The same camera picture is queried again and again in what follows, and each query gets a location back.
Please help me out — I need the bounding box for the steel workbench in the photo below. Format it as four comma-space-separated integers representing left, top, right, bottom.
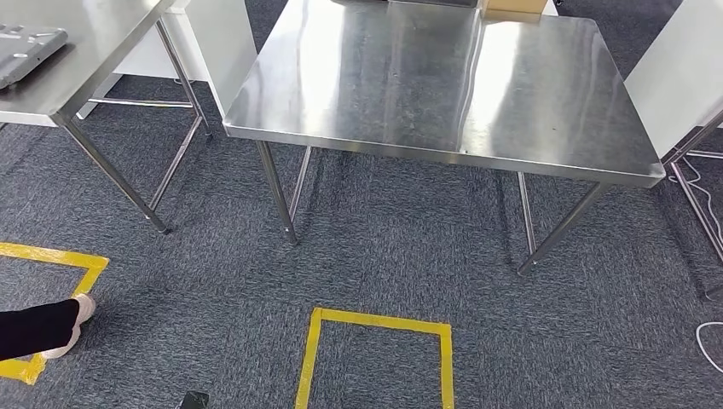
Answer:
223, 0, 667, 278

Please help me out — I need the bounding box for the white cabinet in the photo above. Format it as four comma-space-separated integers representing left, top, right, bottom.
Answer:
623, 0, 723, 160
76, 0, 258, 119

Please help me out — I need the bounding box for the grey metal panel part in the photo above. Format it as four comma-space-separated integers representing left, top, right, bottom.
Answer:
0, 23, 69, 90

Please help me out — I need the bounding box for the white floor cable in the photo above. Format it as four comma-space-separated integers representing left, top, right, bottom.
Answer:
694, 321, 723, 375
668, 157, 723, 246

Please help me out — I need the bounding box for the yellow floor tape square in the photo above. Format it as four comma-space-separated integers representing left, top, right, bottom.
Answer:
293, 307, 456, 409

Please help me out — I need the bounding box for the brown cardboard box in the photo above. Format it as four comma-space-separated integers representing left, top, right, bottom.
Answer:
477, 0, 549, 24

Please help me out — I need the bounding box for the person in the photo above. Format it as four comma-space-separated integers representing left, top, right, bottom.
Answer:
0, 293, 97, 362

